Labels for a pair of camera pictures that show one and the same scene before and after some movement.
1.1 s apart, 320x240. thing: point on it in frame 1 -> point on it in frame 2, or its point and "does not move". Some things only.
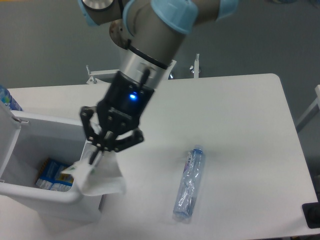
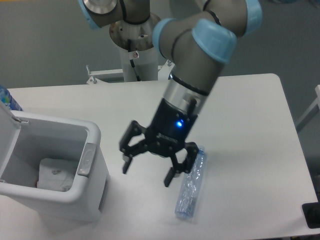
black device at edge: [311, 212] does not move
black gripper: [119, 112] -> [171, 126]
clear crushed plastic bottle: [189, 184] does not move
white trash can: [40, 138] does not move
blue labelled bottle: [6, 98] does not move
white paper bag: [103, 176] -> [56, 174]
